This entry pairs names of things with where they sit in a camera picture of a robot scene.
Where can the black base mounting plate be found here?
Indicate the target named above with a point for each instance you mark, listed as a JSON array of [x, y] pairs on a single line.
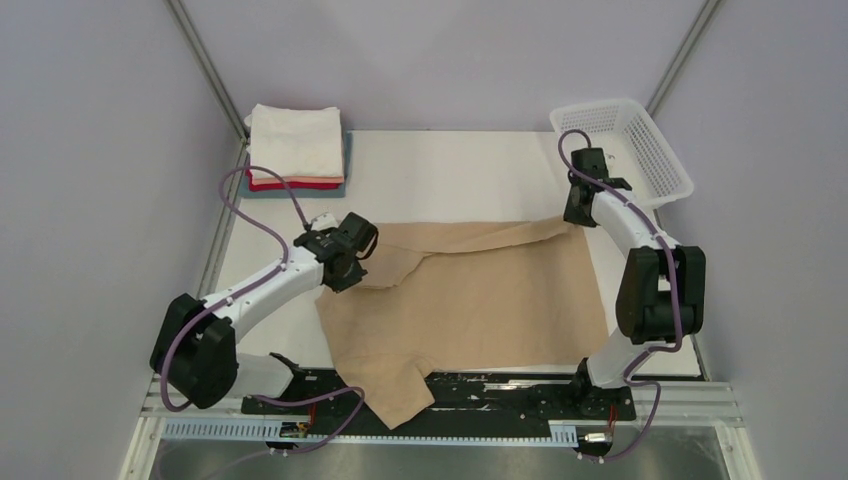
[[466, 405]]

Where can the peach folded t shirt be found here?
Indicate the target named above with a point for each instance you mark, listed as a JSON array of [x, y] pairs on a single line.
[[298, 180]]

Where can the red folded t shirt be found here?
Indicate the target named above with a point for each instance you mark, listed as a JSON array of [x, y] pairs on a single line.
[[283, 185]]

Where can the corner metal post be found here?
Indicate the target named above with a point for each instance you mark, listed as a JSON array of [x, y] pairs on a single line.
[[691, 39], [206, 64]]

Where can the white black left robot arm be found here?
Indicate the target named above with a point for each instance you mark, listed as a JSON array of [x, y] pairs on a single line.
[[196, 354]]

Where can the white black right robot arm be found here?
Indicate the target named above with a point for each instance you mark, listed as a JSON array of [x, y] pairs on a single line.
[[661, 293]]

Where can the left corner metal post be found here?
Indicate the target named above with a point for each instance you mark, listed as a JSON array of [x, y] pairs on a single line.
[[206, 64]]

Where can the white plastic laundry basket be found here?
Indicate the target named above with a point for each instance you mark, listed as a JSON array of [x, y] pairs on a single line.
[[634, 146]]

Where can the right corner metal post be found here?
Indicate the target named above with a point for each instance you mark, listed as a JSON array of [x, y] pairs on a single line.
[[691, 39]]

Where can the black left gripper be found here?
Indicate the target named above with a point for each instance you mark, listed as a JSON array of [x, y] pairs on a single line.
[[355, 277]]

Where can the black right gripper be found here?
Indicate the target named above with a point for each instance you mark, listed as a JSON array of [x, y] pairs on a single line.
[[572, 216]]

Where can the beige t shirt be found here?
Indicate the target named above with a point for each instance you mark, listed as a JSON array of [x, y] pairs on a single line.
[[462, 296]]

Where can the aluminium frame rail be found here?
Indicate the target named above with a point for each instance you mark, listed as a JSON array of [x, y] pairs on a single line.
[[658, 403]]

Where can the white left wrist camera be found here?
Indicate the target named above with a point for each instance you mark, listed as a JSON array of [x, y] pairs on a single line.
[[324, 222]]

